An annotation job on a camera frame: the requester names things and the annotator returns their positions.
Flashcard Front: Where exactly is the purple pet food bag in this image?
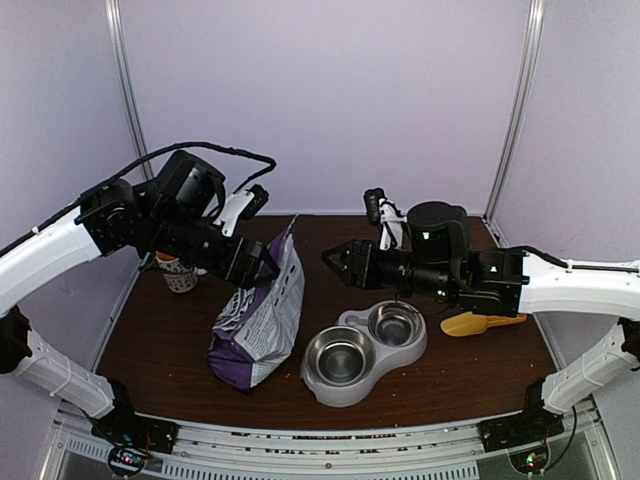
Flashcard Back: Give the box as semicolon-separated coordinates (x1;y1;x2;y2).
206;220;305;391

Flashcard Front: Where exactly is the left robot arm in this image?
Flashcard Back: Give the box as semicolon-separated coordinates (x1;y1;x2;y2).
1;141;280;444

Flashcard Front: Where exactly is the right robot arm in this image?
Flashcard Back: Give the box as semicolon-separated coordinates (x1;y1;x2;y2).
321;190;639;442

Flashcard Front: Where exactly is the patterned mug orange inside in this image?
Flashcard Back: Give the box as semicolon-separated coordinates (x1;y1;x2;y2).
155;252;207;294

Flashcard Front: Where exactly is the steel bowl far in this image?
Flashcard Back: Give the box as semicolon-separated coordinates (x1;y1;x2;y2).
368;301;426;347

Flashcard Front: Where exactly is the steel bowl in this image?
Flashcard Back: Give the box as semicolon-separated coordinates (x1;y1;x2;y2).
302;326;375;387
368;301;426;347

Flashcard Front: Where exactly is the steel bowl near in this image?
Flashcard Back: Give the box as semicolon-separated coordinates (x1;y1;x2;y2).
302;326;375;387

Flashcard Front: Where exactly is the grey double bowl feeder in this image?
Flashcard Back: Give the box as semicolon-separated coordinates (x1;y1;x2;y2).
300;300;428;408

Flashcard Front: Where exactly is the yellow plastic scoop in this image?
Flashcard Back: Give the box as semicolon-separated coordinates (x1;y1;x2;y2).
440;312;528;337

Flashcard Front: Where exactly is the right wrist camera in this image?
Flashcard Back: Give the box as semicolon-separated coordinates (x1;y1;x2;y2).
363;187;385;226

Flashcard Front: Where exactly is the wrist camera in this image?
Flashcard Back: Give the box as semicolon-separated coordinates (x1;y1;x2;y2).
363;187;385;226
242;184;269;220

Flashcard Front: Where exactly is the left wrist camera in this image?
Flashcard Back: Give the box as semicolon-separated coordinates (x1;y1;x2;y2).
242;184;269;220

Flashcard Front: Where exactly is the left black braided cable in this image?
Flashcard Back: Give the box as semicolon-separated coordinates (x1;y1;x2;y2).
0;141;278;256

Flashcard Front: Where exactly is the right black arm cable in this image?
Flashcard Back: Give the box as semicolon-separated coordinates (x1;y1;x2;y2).
519;245;640;275

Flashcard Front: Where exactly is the front aluminium rail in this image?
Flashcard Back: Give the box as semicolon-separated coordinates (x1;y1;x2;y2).
35;380;624;479

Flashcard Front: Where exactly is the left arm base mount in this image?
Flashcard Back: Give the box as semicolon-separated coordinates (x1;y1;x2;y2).
87;416;179;479

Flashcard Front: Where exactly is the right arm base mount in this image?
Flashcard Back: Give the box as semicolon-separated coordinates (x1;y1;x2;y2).
477;414;565;476

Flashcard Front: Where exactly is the left aluminium frame post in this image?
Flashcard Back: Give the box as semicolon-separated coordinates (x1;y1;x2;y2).
105;0;147;157

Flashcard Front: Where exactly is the aluminium frame post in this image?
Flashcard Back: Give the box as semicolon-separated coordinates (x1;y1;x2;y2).
105;0;147;157
483;0;546;225

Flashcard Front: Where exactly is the right aluminium frame post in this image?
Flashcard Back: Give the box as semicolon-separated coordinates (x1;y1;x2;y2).
483;0;546;225

